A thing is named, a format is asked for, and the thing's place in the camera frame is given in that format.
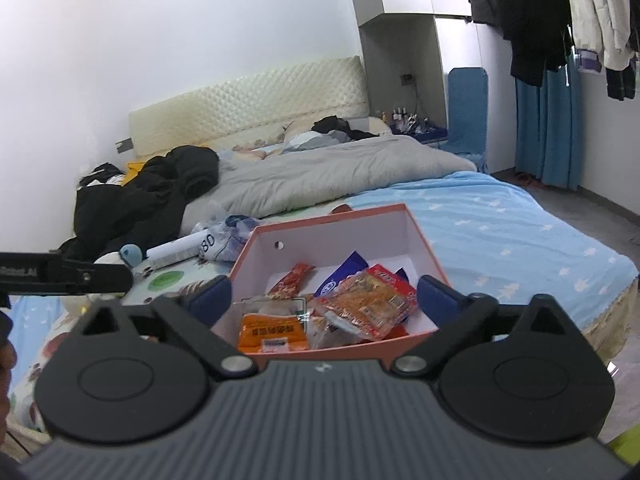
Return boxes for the white cylindrical bottle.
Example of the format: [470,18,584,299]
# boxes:
[146,231,207,269]

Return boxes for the blue curtain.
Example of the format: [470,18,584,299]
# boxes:
[515,58,584,191]

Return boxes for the person left hand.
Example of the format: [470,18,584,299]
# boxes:
[0,312,16,443]

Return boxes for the red yellow snack bag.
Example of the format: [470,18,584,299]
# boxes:
[310,264,418,341]

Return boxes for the hanging clothes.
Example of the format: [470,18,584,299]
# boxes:
[469,0,639,101]

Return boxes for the orange snack packet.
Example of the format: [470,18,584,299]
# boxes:
[238,313,309,353]

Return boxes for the dark red snack packet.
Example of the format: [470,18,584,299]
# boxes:
[267,262,314,300]

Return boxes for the blue snack bag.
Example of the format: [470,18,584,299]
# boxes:
[314,252,369,297]

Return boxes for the cream padded headboard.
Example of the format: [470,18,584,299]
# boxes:
[129,56,369,157]

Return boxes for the grey brown snack packet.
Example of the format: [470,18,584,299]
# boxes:
[305,313,363,350]

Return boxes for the blue chair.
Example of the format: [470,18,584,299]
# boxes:
[440,67,488,174]

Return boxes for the penguin plush toy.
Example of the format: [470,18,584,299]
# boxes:
[64,242,144,316]

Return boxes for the green snack packet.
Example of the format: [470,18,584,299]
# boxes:
[238,297,307,318]

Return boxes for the black clothing pile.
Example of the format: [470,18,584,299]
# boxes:
[60,145,219,262]

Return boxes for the clear plastic bag with 80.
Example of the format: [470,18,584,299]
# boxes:
[191,202,260,263]

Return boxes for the pink cardboard box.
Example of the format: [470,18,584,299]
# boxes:
[212,204,449,367]

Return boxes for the blue star bedsheet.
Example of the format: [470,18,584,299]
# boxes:
[8,170,640,361]

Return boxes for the grey white wardrobe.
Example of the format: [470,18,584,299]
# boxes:
[342,0,482,137]

